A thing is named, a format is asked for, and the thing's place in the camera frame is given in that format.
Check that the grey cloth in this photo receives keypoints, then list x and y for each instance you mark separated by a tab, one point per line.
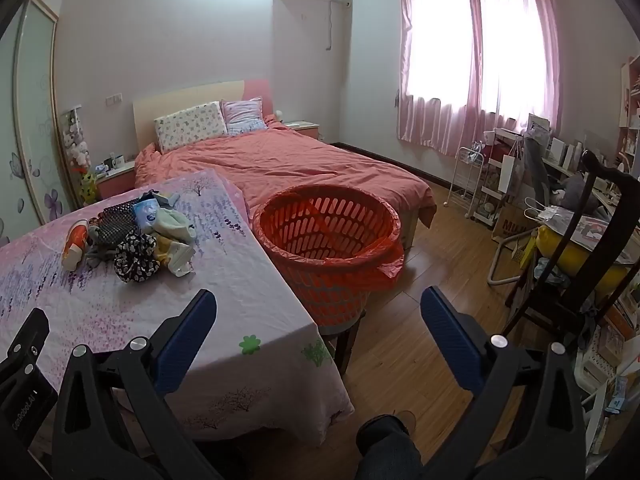
94	256

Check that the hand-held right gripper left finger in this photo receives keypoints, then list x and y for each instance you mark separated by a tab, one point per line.
187	335

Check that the orange plastic basket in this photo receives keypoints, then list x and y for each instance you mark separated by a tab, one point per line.
325	285

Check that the blue and white tissue pack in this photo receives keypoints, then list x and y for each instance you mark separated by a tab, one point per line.
147	214

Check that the pink floral tablecloth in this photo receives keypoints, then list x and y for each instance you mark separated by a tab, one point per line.
150	320

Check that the white bookshelf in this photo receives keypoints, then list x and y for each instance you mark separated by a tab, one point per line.
631	110

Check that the dark wooden chair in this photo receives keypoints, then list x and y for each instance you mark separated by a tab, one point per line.
575	230

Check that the pink window curtain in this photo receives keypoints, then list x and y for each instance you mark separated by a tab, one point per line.
450	120

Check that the white air conditioner pipe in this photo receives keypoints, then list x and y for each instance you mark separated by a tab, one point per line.
330	25

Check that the brown cardboard box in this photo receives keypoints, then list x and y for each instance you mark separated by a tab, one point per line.
511	225

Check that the floral sliding door wardrobe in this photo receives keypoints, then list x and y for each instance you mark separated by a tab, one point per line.
35	135

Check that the black floral scrunchie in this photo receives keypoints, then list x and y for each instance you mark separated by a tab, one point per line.
135	260

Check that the cream and pink headboard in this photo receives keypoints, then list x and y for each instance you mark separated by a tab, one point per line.
175	95

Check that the pink striped pillow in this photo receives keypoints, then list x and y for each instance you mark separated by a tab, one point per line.
242	115

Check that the bed with pink bedspread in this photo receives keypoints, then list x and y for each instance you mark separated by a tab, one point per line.
320	170

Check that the red plastic bag liner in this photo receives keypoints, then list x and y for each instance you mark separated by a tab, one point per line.
386	265

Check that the yellow plastic tub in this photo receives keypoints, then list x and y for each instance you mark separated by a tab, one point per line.
590	260

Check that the yellow plush toy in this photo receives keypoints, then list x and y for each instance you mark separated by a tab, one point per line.
89	187

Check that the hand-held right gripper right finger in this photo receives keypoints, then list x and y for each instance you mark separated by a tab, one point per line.
447	335

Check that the hanging plush toy organizer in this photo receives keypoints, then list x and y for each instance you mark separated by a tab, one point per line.
77	140

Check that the white floral pillow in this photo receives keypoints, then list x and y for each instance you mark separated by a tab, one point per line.
190	125

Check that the pink and white nightstand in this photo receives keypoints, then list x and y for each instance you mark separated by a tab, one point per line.
302	129
116	182

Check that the white rolling cart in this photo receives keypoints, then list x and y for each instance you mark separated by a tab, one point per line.
492	180

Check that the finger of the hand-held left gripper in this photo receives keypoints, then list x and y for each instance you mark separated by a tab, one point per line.
27	335

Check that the dark wooden stool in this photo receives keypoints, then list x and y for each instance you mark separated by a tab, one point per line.
346	345

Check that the pale green cloth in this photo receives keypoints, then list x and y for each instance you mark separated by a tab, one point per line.
175	224

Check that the orange and white sock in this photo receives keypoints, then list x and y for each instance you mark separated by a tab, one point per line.
75	242

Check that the person's leg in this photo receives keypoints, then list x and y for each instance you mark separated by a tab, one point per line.
390	447

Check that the white wall socket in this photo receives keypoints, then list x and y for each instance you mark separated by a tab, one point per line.
114	99

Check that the white paper bag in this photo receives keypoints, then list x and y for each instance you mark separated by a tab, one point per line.
511	175

